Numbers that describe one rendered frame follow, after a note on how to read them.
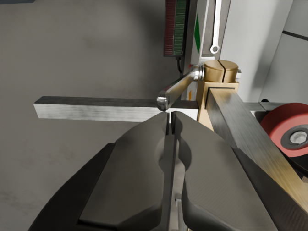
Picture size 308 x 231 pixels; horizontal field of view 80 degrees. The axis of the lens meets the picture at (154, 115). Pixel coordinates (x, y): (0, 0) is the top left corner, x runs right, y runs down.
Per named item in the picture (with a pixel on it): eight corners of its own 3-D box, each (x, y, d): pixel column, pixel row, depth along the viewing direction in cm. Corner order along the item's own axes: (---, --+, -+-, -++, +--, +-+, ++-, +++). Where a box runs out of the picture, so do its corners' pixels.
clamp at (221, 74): (191, 127, 37) (194, 143, 33) (200, 58, 30) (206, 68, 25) (220, 128, 37) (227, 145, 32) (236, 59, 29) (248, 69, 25)
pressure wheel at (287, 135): (238, 118, 38) (262, 159, 28) (249, 81, 34) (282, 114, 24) (277, 119, 38) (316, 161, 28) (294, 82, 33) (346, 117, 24)
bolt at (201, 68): (181, 71, 42) (189, 82, 28) (182, 60, 41) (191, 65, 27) (190, 72, 42) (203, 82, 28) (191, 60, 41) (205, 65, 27)
